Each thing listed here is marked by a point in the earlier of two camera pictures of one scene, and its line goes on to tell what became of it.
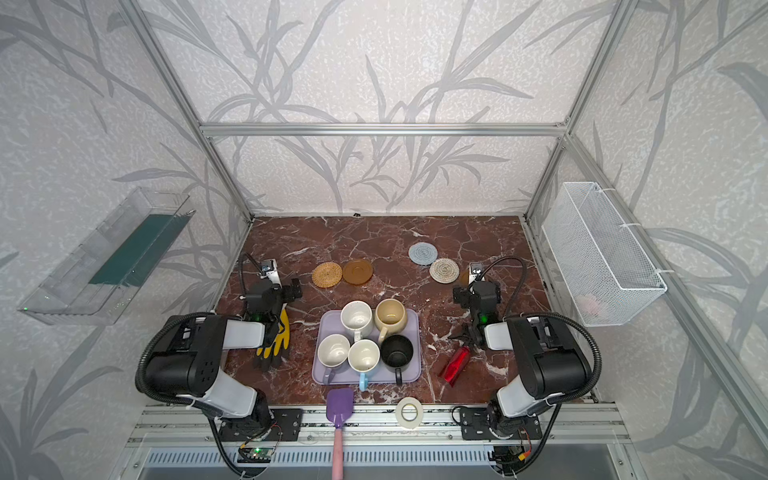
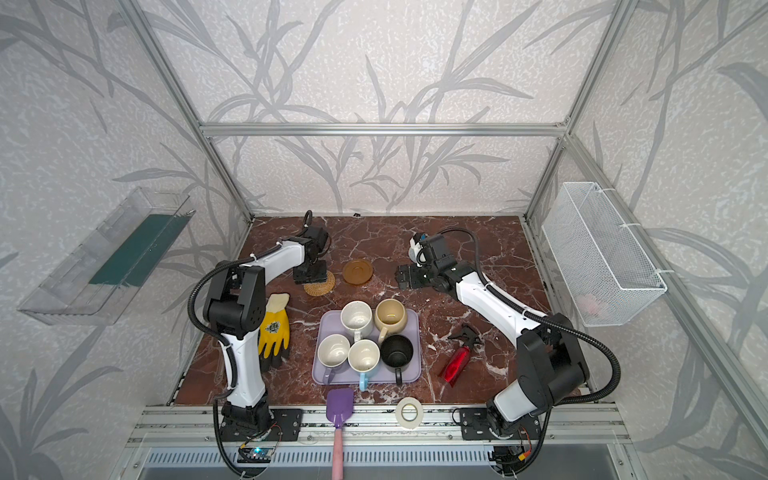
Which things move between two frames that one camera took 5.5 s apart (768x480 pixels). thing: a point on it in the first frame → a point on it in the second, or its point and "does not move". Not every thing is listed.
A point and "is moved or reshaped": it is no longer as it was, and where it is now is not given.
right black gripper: (475, 332) → (414, 276)
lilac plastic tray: (359, 344) does not move
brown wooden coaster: (357, 271) does not move
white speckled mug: (357, 319) does not move
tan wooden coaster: (326, 275) is moved or reshaped
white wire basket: (604, 270) does not move
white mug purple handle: (333, 350) does not move
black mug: (397, 352) does not move
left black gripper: (270, 330) → (309, 270)
